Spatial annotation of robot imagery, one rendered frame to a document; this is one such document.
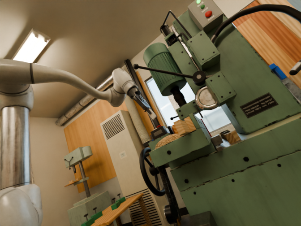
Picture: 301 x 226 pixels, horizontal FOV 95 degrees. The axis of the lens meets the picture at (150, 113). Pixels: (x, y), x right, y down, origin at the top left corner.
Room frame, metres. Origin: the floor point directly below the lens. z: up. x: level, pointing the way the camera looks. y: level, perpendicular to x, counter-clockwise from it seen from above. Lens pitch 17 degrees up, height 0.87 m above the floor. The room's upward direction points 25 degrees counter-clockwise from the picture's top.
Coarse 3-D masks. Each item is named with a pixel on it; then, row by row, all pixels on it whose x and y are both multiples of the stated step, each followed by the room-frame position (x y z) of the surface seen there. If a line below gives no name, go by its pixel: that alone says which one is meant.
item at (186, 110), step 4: (192, 100) 0.75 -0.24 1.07; (188, 104) 0.76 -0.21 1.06; (192, 104) 0.75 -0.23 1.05; (180, 108) 0.77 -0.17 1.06; (184, 108) 0.77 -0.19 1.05; (188, 108) 0.76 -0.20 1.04; (192, 108) 0.75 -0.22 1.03; (180, 112) 0.78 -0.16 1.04; (184, 112) 0.77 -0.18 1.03; (188, 112) 0.76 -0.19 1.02; (192, 112) 0.76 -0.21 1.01; (196, 112) 0.76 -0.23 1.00; (180, 116) 0.78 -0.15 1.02; (184, 116) 0.77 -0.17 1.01; (188, 116) 0.77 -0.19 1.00; (184, 120) 0.84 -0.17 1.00
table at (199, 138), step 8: (200, 128) 0.46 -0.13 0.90; (184, 136) 0.48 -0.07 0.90; (192, 136) 0.47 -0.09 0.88; (200, 136) 0.47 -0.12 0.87; (208, 136) 0.61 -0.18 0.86; (168, 144) 0.50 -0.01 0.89; (176, 144) 0.49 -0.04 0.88; (184, 144) 0.49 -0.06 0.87; (192, 144) 0.48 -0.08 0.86; (200, 144) 0.47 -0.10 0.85; (208, 144) 0.46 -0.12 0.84; (152, 152) 0.53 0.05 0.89; (160, 152) 0.52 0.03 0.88; (168, 152) 0.50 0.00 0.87; (176, 152) 0.50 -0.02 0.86; (184, 152) 0.49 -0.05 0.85; (152, 160) 0.53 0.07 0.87; (160, 160) 0.52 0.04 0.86; (168, 160) 0.51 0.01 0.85
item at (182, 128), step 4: (180, 120) 0.39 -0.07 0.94; (176, 124) 0.39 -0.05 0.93; (180, 124) 0.39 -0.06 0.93; (184, 124) 0.42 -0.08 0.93; (176, 128) 0.39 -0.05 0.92; (180, 128) 0.39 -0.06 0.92; (184, 128) 0.39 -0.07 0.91; (188, 128) 0.46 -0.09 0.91; (180, 132) 0.39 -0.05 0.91; (184, 132) 0.39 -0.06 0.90; (188, 132) 0.44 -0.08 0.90
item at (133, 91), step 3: (135, 87) 0.78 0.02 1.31; (132, 90) 0.77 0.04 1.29; (135, 90) 0.77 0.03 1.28; (138, 90) 0.78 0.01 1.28; (129, 93) 0.78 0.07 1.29; (132, 93) 0.77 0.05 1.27; (135, 93) 0.77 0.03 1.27; (138, 93) 0.80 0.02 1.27; (129, 96) 0.80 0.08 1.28; (132, 96) 0.79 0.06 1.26; (138, 96) 0.78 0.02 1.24; (132, 99) 0.81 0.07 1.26
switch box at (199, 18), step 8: (208, 0) 0.52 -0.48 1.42; (192, 8) 0.55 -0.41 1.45; (208, 8) 0.53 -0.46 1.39; (216, 8) 0.52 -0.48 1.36; (192, 16) 0.58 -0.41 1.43; (200, 16) 0.54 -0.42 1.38; (216, 16) 0.53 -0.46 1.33; (200, 24) 0.55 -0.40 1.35; (208, 24) 0.55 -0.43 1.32; (216, 24) 0.57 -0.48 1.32
